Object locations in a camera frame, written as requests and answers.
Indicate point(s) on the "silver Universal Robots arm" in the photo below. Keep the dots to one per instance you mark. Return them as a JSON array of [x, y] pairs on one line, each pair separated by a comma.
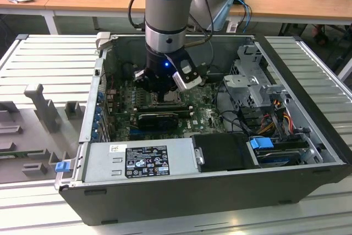
[[167, 12]]

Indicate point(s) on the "CPU socket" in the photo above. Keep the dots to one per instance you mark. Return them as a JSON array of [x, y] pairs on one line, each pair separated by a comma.
[[153, 103]]

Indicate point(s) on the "black RAM slot bank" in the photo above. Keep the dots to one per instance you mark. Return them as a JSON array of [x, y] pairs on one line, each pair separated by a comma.
[[165, 109]]

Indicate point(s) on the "black graphics card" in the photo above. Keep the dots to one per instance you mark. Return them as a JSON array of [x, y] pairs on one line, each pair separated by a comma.
[[156, 121]]

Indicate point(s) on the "green motherboard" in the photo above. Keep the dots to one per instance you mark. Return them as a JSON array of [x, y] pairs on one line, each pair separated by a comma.
[[203, 114]]

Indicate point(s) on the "grey metal drive cage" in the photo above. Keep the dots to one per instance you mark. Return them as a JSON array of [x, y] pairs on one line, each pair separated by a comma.
[[239, 83]]

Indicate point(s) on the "pale blue teach pendant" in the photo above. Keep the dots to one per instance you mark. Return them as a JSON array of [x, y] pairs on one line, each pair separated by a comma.
[[222, 15]]

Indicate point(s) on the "black plastic shroud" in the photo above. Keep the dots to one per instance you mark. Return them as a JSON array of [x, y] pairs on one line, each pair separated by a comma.
[[220, 152]]

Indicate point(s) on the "grey power supply unit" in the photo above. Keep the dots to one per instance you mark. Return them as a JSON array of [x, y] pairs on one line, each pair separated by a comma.
[[99, 160]]

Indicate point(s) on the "blue disk carrier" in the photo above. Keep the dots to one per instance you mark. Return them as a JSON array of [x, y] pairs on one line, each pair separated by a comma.
[[261, 144]]

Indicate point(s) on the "black open PC case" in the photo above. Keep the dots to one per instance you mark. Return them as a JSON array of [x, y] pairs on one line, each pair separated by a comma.
[[192, 199]]

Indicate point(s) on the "blue case latch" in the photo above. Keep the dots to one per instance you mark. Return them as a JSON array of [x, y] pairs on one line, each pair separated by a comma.
[[61, 167]]

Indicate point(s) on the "grey parts rack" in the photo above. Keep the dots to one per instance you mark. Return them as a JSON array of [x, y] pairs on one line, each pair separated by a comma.
[[27, 125]]

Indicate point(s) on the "hard disk drive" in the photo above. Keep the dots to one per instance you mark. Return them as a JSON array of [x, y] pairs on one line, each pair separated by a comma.
[[275, 159]]

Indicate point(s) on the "green RAM stick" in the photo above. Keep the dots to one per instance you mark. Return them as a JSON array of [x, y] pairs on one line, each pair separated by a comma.
[[22, 153]]

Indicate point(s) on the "person's foot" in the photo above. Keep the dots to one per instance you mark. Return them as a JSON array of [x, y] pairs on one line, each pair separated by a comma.
[[320, 34]]

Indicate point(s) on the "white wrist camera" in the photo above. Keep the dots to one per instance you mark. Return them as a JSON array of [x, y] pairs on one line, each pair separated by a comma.
[[187, 81]]

